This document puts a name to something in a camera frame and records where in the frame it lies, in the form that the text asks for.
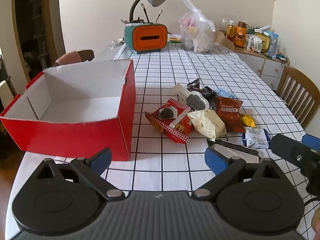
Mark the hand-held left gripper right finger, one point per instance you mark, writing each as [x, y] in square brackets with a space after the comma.
[216, 161]

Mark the white and blue snack packet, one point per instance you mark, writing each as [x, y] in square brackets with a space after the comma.
[255, 137]

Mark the dark cookie packet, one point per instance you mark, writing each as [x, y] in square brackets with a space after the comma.
[194, 86]

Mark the clear water bottle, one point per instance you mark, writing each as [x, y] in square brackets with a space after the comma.
[273, 47]

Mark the chair with pink cushion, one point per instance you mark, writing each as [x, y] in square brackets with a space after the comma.
[72, 58]

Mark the checked tablecloth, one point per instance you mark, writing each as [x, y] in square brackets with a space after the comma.
[162, 67]

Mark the wooden slatted chair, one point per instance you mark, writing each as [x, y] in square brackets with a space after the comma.
[298, 92]

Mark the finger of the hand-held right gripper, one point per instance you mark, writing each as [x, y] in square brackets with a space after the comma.
[291, 150]
[311, 141]

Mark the red cardboard box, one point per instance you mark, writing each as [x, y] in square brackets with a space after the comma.
[75, 137]

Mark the black snack packet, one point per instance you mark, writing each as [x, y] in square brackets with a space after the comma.
[207, 93]

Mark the light blue snack packet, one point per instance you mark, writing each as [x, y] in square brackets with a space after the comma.
[225, 92]

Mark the white sideboard cabinet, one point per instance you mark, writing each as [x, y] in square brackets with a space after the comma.
[270, 70]

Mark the clear tray packet grey biscuit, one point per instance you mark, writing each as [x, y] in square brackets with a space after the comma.
[196, 101]

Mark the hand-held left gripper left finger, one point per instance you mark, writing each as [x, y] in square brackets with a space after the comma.
[101, 158]

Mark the clear glass jar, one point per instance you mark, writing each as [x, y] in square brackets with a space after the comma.
[225, 21]

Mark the cream snack packet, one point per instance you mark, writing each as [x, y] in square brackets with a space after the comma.
[207, 123]

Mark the yellow snack packet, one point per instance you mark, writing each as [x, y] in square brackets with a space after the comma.
[247, 120]

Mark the brown paper bag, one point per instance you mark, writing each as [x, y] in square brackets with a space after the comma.
[223, 40]

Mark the crumpled clear plastic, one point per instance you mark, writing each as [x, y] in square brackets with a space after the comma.
[115, 43]

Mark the white tube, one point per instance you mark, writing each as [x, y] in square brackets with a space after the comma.
[263, 28]

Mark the clear plastic mug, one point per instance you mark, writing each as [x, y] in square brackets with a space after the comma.
[252, 43]

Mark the red fries snack packet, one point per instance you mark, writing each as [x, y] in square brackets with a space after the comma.
[180, 130]

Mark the orange thermos bottle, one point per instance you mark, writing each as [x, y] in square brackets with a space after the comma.
[241, 36]

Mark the red-orange cookie packet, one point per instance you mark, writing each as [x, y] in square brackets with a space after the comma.
[228, 112]

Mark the yellow-green container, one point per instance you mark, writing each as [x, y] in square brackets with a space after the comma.
[263, 41]

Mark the green and yellow booklet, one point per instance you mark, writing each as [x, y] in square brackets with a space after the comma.
[174, 39]

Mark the clear packet with dark cake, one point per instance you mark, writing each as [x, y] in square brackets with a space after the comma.
[165, 113]

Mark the clear plastic bag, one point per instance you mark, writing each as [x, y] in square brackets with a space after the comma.
[200, 37]

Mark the teal and orange tissue box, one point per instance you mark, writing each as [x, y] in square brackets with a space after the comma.
[149, 38]

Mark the black and white packet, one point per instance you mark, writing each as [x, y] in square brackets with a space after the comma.
[237, 151]

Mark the yellow pump bottle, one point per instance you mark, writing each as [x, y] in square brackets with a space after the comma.
[231, 32]

